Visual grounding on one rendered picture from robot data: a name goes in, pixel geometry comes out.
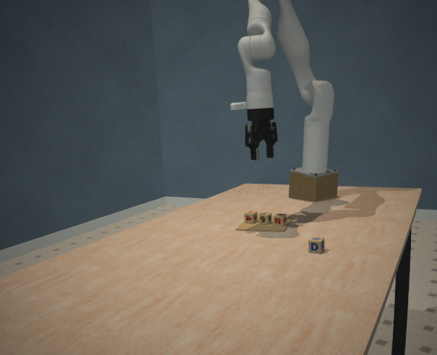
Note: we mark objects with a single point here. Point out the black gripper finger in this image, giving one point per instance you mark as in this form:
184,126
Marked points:
250,133
271,141

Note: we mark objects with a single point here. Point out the tan square mat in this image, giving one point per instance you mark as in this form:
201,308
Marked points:
263,227

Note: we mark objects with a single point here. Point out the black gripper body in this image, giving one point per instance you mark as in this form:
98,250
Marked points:
260,117

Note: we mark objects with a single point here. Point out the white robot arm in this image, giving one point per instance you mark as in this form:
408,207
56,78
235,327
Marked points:
294,43

